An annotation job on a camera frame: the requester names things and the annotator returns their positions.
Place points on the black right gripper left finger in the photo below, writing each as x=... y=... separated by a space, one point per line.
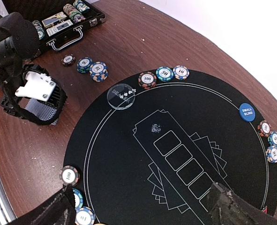
x=59 y=209

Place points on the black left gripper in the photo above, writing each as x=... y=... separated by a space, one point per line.
x=36 y=83

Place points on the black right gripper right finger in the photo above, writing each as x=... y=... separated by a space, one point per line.
x=227 y=208

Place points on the blue playing card deck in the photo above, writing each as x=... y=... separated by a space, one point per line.
x=42 y=111

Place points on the orange black 100 chip stack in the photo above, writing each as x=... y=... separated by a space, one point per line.
x=68 y=60

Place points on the blue green 50 chip stack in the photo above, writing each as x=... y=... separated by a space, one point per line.
x=84 y=64

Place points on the blue cream 10 chip stack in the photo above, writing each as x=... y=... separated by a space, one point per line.
x=98 y=71

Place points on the clear acrylic dealer button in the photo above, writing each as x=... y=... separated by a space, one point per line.
x=121 y=96

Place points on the blue small blind button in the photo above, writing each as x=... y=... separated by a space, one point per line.
x=247 y=112

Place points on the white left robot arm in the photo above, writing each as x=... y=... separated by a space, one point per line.
x=18 y=42

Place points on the front chips row in case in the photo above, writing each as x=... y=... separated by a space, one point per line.
x=39 y=29

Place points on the chips row in case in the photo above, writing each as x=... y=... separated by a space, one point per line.
x=81 y=6
x=74 y=14
x=39 y=29

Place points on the white playing card box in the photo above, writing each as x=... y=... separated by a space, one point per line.
x=59 y=27

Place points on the blue-backed playing card box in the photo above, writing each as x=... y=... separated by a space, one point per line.
x=54 y=19

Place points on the black poker set case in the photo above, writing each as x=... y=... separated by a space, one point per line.
x=41 y=9

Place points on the back chips row in case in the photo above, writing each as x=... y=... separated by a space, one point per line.
x=81 y=6

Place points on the round black poker mat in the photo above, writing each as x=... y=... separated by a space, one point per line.
x=154 y=162

